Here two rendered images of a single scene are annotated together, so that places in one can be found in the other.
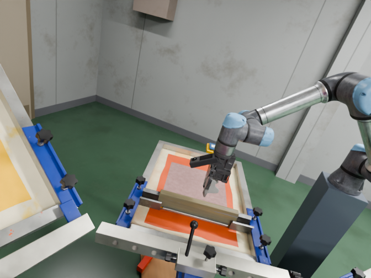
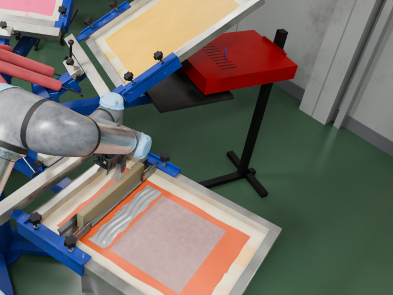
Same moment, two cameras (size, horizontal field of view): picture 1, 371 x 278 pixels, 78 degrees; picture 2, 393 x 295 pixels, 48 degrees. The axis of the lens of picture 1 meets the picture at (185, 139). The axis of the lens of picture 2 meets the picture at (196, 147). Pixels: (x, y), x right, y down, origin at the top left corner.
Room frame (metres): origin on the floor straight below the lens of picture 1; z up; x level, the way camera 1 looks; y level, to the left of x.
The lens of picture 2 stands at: (1.56, -1.07, 2.28)
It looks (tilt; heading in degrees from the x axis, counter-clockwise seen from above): 39 degrees down; 116
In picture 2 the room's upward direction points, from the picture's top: 11 degrees clockwise
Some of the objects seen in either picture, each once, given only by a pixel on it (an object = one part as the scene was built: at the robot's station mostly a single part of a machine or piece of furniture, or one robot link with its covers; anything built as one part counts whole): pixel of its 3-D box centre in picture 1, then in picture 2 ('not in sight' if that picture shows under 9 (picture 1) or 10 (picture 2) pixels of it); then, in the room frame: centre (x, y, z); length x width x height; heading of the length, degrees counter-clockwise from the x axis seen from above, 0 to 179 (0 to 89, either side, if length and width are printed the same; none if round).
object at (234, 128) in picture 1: (232, 129); (111, 111); (0.80, -0.16, 1.42); 0.09 x 0.08 x 0.11; 100
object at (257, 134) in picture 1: (255, 133); (99, 129); (0.83, -0.25, 1.42); 0.11 x 0.11 x 0.08; 10
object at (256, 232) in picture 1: (254, 236); (54, 243); (0.77, -0.41, 0.98); 0.30 x 0.05 x 0.07; 1
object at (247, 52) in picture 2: not in sight; (231, 59); (0.64, 1.09, 1.06); 0.61 x 0.46 x 0.12; 61
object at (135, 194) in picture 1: (132, 204); (148, 161); (0.76, 0.14, 0.98); 0.30 x 0.05 x 0.07; 1
